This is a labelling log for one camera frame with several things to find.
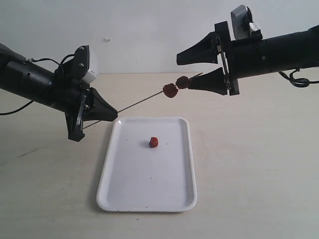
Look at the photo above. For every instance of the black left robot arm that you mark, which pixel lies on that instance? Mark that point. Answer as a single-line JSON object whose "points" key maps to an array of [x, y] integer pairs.
{"points": [[25, 78]]}

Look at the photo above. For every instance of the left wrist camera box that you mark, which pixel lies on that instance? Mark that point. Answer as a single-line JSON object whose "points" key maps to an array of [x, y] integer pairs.
{"points": [[85, 64]]}

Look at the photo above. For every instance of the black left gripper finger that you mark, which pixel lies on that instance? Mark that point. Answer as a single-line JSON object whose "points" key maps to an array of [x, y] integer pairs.
{"points": [[98, 108]]}

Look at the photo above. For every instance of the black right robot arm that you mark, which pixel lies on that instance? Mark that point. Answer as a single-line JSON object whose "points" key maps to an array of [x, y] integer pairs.
{"points": [[297, 50]]}

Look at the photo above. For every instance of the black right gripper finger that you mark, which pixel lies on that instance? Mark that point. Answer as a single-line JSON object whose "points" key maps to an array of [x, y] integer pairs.
{"points": [[205, 51], [212, 82]]}

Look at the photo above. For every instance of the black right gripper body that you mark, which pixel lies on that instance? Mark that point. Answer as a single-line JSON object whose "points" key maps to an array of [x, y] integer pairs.
{"points": [[244, 59]]}

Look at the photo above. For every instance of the dark red fruit ball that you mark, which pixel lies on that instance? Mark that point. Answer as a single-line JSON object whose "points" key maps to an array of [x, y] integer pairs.
{"points": [[183, 82]]}

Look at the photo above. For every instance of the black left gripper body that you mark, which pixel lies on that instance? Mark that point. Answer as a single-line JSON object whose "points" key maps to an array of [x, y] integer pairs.
{"points": [[72, 96]]}

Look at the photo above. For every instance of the large red fruit ball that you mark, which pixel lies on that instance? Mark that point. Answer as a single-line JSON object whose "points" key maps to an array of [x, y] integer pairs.
{"points": [[170, 90]]}

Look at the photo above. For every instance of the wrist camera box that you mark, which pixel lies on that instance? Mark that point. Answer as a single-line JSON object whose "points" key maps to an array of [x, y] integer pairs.
{"points": [[243, 24], [85, 64]]}

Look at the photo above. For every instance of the thin metal skewer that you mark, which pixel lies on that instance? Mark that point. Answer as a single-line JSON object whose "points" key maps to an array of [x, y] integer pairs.
{"points": [[143, 100]]}

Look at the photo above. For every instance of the white rectangular plastic tray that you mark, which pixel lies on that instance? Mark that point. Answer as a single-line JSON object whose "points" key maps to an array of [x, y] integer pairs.
{"points": [[138, 178]]}

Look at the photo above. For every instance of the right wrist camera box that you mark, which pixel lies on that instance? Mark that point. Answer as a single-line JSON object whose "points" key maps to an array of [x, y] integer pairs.
{"points": [[243, 24]]}

